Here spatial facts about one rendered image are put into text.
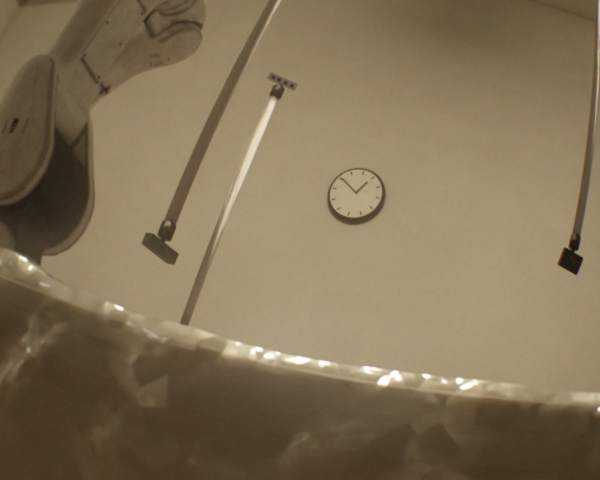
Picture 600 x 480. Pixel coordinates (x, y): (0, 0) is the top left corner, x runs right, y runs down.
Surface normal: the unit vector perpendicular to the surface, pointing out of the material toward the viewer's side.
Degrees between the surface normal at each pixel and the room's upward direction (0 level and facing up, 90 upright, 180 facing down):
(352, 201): 90
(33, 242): 86
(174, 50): 140
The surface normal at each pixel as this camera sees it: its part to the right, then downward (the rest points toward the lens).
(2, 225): -0.02, -0.74
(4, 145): -0.26, -0.44
